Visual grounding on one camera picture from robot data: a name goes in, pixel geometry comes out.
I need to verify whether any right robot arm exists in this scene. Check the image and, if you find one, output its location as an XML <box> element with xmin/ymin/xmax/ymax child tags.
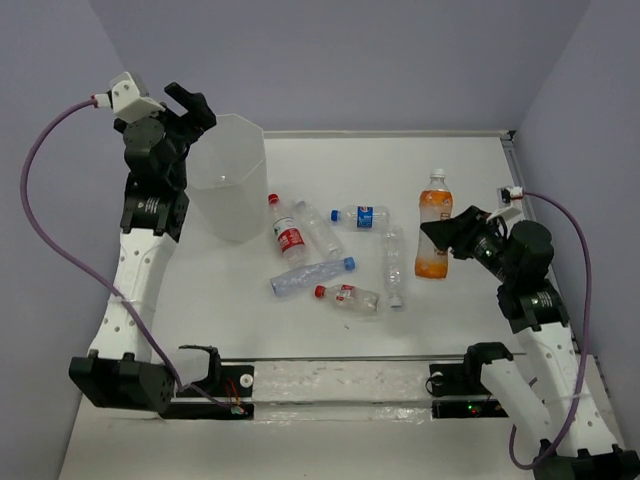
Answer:
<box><xmin>421</xmin><ymin>206</ymin><xmax>639</xmax><ymax>479</ymax></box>

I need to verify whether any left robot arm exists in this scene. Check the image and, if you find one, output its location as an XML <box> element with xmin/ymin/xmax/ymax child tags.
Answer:
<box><xmin>69</xmin><ymin>72</ymin><xmax>216</xmax><ymax>413</ymax></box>

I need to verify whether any aluminium table frame rail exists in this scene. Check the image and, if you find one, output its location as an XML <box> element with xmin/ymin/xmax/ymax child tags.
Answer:
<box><xmin>259</xmin><ymin>129</ymin><xmax>576</xmax><ymax>351</ymax></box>

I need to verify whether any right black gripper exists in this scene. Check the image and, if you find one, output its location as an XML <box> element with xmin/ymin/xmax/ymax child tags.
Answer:
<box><xmin>418</xmin><ymin>204</ymin><xmax>515</xmax><ymax>282</ymax></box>

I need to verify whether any purple cable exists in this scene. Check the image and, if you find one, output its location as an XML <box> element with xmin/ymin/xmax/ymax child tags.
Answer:
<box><xmin>19</xmin><ymin>98</ymin><xmax>236</xmax><ymax>414</ymax></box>
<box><xmin>508</xmin><ymin>190</ymin><xmax>593</xmax><ymax>471</ymax></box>

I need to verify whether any clear bottle blue cap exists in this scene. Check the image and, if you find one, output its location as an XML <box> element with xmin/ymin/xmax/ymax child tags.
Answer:
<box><xmin>269</xmin><ymin>257</ymin><xmax>356</xmax><ymax>297</ymax></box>

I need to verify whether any blue label water bottle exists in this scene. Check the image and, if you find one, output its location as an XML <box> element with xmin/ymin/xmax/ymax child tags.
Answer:
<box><xmin>330</xmin><ymin>205</ymin><xmax>390</xmax><ymax>231</ymax></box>

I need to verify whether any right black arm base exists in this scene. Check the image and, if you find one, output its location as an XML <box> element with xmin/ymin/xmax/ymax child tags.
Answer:
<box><xmin>425</xmin><ymin>363</ymin><xmax>507</xmax><ymax>420</ymax></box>

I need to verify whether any clear ribbed white cap bottle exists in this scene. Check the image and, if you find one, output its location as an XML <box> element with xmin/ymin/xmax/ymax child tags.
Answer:
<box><xmin>382</xmin><ymin>225</ymin><xmax>405</xmax><ymax>310</ymax></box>

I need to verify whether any white octagonal plastic bin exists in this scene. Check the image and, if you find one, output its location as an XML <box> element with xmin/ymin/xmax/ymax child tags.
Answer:
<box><xmin>187</xmin><ymin>114</ymin><xmax>268</xmax><ymax>243</ymax></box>

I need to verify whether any crushed red cap cola bottle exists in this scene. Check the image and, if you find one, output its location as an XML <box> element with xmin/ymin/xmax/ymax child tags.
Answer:
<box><xmin>314</xmin><ymin>284</ymin><xmax>379</xmax><ymax>315</ymax></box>

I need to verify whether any clear unlabelled crushed bottle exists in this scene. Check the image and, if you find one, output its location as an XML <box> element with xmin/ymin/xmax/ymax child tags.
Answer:
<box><xmin>293</xmin><ymin>199</ymin><xmax>344</xmax><ymax>260</ymax></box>

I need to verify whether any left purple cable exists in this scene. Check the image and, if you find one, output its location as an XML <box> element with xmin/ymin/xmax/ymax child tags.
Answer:
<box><xmin>19</xmin><ymin>98</ymin><xmax>236</xmax><ymax>414</ymax></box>

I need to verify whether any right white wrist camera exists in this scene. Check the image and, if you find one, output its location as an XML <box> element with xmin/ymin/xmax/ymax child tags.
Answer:
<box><xmin>494</xmin><ymin>186</ymin><xmax>524</xmax><ymax>221</ymax></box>

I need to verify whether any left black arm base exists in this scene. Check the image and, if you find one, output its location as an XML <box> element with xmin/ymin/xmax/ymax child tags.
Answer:
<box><xmin>161</xmin><ymin>363</ymin><xmax>255</xmax><ymax>421</ymax></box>

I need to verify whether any red cap red label bottle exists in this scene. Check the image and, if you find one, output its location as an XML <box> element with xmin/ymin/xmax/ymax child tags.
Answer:
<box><xmin>268</xmin><ymin>193</ymin><xmax>308</xmax><ymax>268</ymax></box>

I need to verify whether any orange tea bottle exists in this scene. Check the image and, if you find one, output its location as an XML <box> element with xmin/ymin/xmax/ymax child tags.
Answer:
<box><xmin>414</xmin><ymin>169</ymin><xmax>453</xmax><ymax>280</ymax></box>

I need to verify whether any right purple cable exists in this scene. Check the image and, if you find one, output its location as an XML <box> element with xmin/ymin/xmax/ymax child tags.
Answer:
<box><xmin>508</xmin><ymin>190</ymin><xmax>593</xmax><ymax>471</ymax></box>

